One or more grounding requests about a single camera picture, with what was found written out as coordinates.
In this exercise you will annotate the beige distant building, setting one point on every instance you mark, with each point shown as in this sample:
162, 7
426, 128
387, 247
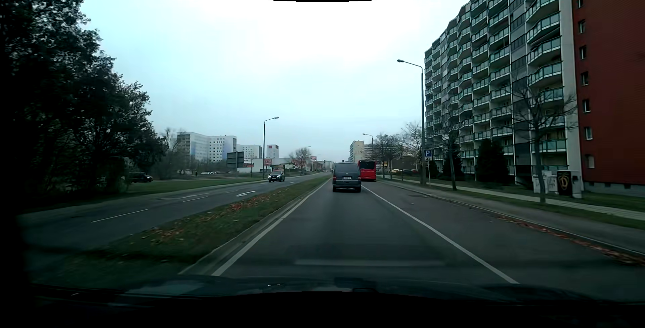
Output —
357, 151

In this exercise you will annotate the dark van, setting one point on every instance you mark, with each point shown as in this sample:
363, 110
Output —
346, 177

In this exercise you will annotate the low commercial building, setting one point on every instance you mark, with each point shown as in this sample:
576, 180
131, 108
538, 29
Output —
282, 163

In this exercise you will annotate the red bus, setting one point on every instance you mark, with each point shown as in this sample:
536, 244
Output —
367, 170

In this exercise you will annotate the dark oncoming car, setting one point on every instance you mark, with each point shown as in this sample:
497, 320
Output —
276, 177

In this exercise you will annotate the row of bare trees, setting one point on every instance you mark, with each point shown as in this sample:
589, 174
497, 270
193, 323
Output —
398, 149

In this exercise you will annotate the dark billboard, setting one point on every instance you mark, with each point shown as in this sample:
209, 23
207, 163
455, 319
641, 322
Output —
235, 159

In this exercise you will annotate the grey asphalt road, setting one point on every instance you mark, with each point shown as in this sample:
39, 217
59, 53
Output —
352, 232

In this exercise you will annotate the blue parking sign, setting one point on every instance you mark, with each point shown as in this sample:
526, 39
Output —
428, 155

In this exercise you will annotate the white high-rise buildings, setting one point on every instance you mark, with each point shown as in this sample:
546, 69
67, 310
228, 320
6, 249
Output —
206, 146

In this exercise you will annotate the bare tree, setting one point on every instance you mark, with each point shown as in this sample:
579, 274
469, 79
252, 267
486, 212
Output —
452, 161
538, 166

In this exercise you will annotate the car's own bonnet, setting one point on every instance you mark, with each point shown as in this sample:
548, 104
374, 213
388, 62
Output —
322, 287

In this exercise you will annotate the grass median strip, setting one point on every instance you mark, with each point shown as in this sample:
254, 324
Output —
201, 229

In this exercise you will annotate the road markings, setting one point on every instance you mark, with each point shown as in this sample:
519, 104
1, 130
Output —
443, 237

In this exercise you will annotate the grass verge beyond opposite carriageway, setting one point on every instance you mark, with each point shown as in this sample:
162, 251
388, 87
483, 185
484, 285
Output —
171, 186

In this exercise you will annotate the dark evergreen bush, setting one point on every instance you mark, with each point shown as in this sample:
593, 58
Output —
491, 162

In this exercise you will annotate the dark parked car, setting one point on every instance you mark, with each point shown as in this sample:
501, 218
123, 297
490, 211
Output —
140, 177

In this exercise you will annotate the tall apartment block with balconies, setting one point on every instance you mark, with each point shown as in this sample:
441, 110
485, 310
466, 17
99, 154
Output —
504, 86

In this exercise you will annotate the footpath beside building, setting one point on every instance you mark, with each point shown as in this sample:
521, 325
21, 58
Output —
544, 199

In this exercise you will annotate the grey asphalt opposite carriageway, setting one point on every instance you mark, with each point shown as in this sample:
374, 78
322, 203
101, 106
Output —
101, 212

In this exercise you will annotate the street cabinets with graffiti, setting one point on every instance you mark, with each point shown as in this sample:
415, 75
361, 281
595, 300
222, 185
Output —
557, 183

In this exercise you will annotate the grey pavement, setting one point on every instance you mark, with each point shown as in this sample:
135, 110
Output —
554, 219

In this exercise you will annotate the grass verge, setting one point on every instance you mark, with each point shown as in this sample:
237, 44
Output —
564, 208

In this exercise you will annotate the group of dark trees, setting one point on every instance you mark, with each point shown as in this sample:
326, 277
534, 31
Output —
65, 96

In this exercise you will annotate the red brick building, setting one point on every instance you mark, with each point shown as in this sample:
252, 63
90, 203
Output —
612, 76

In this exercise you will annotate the distant street lamp post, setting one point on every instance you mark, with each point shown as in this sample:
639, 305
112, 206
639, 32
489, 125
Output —
372, 149

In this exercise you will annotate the tall street lamp post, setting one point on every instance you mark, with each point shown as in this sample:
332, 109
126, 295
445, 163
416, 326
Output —
423, 126

